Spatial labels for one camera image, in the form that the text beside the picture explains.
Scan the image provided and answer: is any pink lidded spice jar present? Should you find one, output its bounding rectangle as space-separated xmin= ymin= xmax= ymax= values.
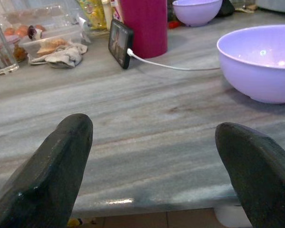
xmin=4 ymin=35 xmax=29 ymax=63

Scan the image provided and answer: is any yellow snack packet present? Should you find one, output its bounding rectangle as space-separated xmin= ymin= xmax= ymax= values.
xmin=76 ymin=0 xmax=107 ymax=30

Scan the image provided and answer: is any white plastic bottle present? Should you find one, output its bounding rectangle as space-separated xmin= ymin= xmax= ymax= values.
xmin=101 ymin=0 xmax=114 ymax=31

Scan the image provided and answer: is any magenta plastic tumbler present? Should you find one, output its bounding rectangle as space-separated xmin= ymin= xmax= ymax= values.
xmin=119 ymin=0 xmax=169 ymax=59

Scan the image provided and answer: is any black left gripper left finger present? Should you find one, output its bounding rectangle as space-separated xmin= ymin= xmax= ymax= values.
xmin=0 ymin=113 xmax=94 ymax=228

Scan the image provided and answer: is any clear plastic food container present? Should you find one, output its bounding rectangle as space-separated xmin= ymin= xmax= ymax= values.
xmin=18 ymin=25 xmax=83 ymax=60

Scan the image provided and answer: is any dark avocado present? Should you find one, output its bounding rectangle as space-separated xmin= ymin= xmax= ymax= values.
xmin=216 ymin=0 xmax=236 ymax=18

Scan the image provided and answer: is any large lilac plastic bowl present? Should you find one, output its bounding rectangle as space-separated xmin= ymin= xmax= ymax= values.
xmin=216 ymin=24 xmax=285 ymax=104

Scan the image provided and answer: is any black smartphone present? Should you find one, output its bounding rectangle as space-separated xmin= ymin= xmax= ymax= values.
xmin=108 ymin=19 xmax=134 ymax=70

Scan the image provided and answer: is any clear plastic egg box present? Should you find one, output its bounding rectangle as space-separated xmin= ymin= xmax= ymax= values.
xmin=1 ymin=3 xmax=80 ymax=38

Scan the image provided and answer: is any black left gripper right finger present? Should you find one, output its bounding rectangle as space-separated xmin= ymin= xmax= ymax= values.
xmin=215 ymin=122 xmax=285 ymax=228

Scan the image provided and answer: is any crumpled grey cloth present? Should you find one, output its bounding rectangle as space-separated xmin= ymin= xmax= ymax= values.
xmin=29 ymin=42 xmax=88 ymax=69

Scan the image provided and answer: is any white charging cable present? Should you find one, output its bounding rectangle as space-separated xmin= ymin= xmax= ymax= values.
xmin=126 ymin=48 xmax=221 ymax=72

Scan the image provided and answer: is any clear drinking glass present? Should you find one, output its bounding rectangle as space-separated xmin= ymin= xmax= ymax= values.
xmin=0 ymin=7 xmax=20 ymax=76

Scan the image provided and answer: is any small lilac plastic bowl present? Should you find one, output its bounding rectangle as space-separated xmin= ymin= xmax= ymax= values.
xmin=172 ymin=0 xmax=223 ymax=27

